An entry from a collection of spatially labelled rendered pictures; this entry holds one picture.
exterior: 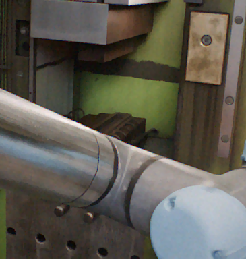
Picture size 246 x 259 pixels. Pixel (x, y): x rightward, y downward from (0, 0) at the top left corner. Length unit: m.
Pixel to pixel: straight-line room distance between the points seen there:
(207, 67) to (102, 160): 0.89
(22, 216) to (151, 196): 0.97
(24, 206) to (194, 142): 0.47
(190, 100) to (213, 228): 0.98
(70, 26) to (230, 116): 0.46
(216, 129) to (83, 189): 0.94
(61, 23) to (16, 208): 0.49
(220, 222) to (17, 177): 0.16
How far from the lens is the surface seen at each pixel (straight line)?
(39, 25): 1.34
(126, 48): 1.55
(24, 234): 1.44
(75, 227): 1.36
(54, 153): 0.43
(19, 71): 1.55
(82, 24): 1.29
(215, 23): 1.32
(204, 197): 0.43
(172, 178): 0.47
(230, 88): 1.36
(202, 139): 1.40
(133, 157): 0.51
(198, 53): 1.34
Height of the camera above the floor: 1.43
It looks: 16 degrees down
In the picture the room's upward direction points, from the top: 4 degrees clockwise
